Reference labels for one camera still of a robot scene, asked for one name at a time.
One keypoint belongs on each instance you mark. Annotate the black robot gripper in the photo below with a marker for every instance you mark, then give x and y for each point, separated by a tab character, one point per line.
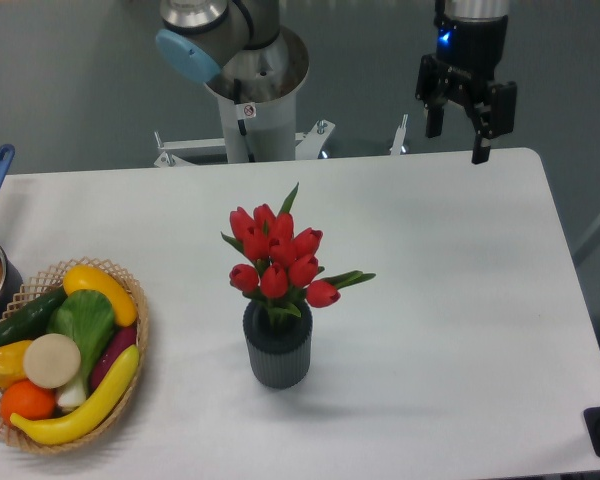
462	71

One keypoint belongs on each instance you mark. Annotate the yellow squash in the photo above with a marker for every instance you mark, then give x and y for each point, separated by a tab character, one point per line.
86	277

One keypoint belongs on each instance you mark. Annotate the beige round slice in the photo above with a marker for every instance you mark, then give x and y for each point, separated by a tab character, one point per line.
51	361

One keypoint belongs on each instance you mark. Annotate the yellow bell pepper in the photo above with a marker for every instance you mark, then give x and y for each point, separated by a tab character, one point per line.
12	363

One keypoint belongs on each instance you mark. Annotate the white metal robot stand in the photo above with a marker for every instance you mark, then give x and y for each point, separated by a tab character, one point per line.
252	132

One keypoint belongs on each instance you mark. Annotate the green bok choy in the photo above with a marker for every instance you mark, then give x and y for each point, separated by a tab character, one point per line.
86	317

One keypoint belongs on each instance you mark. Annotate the yellow banana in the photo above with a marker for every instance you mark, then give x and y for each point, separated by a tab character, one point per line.
92	412

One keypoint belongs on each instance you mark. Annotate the green cucumber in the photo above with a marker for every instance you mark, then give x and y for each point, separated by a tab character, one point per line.
31	320

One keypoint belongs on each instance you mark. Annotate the dark grey ribbed vase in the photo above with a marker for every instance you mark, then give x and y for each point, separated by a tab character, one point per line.
279	357

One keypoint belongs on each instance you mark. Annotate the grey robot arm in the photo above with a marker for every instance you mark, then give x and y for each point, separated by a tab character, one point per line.
254	67

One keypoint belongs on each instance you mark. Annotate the orange fruit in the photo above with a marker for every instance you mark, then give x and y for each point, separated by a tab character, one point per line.
27	400

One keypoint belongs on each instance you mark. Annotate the purple eggplant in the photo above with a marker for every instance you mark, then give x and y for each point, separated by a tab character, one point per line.
121	340

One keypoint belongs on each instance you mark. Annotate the red tulip bouquet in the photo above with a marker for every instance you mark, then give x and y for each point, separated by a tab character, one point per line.
281	273

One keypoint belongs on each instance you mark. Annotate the woven wicker basket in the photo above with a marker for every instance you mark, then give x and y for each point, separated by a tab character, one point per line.
50	279

